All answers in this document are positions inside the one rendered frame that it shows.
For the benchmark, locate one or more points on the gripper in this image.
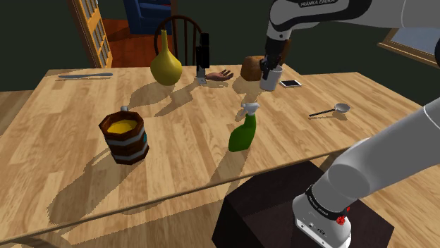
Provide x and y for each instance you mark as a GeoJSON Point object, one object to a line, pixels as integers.
{"type": "Point", "coordinates": [274, 51]}

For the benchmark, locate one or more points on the white cup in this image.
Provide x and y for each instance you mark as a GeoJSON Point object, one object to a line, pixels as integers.
{"type": "Point", "coordinates": [272, 81]}

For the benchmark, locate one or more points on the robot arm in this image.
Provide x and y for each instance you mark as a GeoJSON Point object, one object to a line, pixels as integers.
{"type": "Point", "coordinates": [371, 161]}

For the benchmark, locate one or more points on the brown bread loaf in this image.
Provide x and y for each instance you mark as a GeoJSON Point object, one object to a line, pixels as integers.
{"type": "Point", "coordinates": [251, 68]}

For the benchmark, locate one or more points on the white smartphone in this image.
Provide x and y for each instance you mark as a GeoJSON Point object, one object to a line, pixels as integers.
{"type": "Point", "coordinates": [290, 83]}

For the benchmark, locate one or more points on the hand figure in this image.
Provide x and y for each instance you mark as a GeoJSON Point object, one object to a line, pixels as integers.
{"type": "Point", "coordinates": [220, 75]}

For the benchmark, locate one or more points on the green spray bottle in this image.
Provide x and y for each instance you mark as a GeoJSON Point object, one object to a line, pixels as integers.
{"type": "Point", "coordinates": [243, 134]}

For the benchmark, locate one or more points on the dark wooden chair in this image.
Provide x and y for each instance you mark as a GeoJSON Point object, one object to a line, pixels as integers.
{"type": "Point", "coordinates": [178, 37]}

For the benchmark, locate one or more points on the wooden table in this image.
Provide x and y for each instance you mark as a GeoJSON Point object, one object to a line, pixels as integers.
{"type": "Point", "coordinates": [192, 113]}

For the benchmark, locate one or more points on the yellow long-necked vase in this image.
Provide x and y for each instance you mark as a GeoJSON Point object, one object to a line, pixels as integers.
{"type": "Point", "coordinates": [166, 68]}

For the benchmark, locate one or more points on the blue armchair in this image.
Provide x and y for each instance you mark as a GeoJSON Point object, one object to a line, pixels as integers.
{"type": "Point", "coordinates": [148, 15]}

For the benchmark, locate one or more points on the wooden framed window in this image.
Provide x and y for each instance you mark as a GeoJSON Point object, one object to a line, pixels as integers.
{"type": "Point", "coordinates": [410, 43]}

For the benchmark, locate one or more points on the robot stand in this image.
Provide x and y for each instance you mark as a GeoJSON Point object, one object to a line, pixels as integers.
{"type": "Point", "coordinates": [264, 206]}

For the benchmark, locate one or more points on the brown wooden mug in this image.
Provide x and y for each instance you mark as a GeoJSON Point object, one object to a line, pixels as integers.
{"type": "Point", "coordinates": [125, 140]}

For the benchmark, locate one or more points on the wooden glazed door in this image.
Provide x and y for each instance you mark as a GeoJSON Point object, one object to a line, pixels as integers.
{"type": "Point", "coordinates": [93, 32]}

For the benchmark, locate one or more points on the grey table knife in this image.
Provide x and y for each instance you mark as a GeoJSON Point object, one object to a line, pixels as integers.
{"type": "Point", "coordinates": [86, 75]}

